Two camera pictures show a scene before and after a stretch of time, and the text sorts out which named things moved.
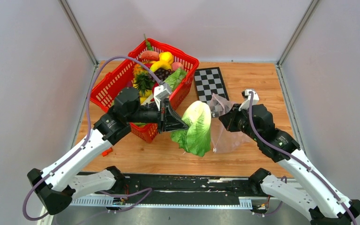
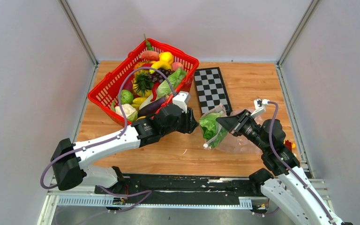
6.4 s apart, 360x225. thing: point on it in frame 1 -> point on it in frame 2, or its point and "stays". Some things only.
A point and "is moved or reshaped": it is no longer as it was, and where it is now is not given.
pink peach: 175,65 stays
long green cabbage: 175,79 stays
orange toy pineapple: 144,79 stays
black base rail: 184,187 stays
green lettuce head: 197,138 -> 213,133
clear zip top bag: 222,140 is moved or reshaped
